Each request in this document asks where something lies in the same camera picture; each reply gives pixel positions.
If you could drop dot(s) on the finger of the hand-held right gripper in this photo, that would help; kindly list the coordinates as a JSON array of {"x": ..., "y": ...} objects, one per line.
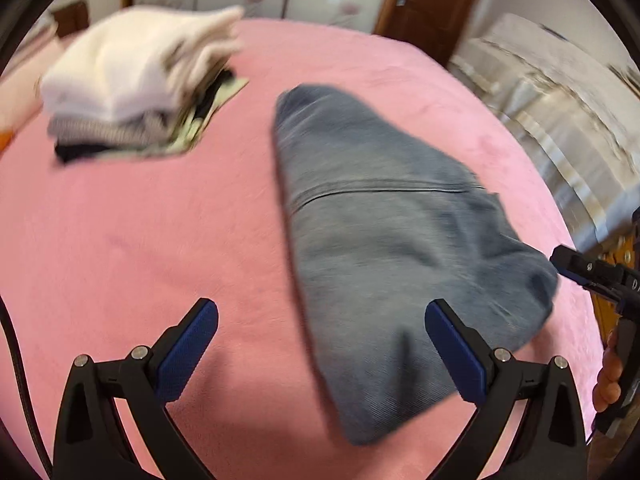
[
  {"x": 585, "y": 278},
  {"x": 575, "y": 258}
]

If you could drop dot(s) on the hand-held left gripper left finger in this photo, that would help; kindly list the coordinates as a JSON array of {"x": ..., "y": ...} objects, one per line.
[{"x": 187, "y": 345}]

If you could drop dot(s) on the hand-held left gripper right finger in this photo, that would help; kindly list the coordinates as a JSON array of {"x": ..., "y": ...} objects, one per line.
[{"x": 457, "y": 355}]

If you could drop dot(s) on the blue jeans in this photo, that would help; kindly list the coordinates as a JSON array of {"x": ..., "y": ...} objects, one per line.
[{"x": 375, "y": 240}]

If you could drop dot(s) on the person's right hand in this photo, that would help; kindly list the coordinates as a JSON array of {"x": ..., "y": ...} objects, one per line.
[{"x": 609, "y": 375}]

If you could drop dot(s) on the pink fleece blanket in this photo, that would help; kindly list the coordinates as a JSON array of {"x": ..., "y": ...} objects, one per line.
[{"x": 150, "y": 235}]

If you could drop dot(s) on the grey striped folded garment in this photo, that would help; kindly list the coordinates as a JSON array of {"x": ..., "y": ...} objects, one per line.
[{"x": 100, "y": 132}]

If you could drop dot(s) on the green patterned folded cloth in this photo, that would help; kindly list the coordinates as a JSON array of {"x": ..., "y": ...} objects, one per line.
[{"x": 227, "y": 91}]

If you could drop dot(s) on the orange object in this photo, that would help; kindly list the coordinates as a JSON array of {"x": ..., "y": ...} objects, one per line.
[{"x": 4, "y": 141}]

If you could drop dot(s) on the white folded garment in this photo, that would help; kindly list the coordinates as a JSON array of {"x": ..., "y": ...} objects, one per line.
[{"x": 125, "y": 65}]

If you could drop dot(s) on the brown wooden door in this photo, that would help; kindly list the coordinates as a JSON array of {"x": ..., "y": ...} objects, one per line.
[{"x": 435, "y": 5}]

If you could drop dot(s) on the beige folded garment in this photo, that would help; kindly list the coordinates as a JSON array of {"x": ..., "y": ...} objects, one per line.
[{"x": 207, "y": 55}]

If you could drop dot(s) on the pink pillow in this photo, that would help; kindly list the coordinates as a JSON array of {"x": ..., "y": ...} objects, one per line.
[{"x": 20, "y": 95}]

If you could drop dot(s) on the wooden headboard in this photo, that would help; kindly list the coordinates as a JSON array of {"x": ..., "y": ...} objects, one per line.
[{"x": 72, "y": 17}]

